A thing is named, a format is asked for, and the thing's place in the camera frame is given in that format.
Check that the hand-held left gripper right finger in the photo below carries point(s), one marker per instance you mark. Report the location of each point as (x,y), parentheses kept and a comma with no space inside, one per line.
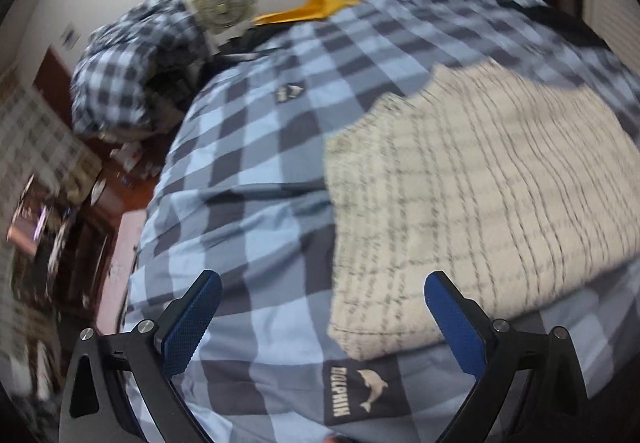
(455,323)

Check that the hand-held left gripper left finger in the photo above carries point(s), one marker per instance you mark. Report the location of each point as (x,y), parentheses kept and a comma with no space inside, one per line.
(192,323)

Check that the cream plaid shirt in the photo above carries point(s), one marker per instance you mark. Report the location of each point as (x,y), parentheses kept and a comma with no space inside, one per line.
(475,203)

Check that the wooden desk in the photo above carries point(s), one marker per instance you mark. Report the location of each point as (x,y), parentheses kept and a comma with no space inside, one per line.
(90,248)

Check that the blue grey checked bed sheet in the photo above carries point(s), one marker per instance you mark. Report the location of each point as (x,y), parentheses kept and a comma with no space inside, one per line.
(250,173)

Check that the bundled checked quilt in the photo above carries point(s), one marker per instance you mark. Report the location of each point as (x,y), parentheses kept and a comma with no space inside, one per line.
(130,63)

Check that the dark cloth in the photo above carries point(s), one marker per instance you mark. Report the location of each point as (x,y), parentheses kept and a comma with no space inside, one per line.
(240,50)

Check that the brown wooden door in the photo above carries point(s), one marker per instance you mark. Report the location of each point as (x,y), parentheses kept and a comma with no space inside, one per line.
(55,83)

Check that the beige box fan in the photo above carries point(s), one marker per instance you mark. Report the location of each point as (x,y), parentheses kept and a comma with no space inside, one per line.
(222,3)

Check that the yellow cloth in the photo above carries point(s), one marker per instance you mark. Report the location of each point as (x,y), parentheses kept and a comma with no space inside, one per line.
(305,10)

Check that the small wall sticker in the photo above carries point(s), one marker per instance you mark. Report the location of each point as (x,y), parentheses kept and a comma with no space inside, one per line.
(70,34)

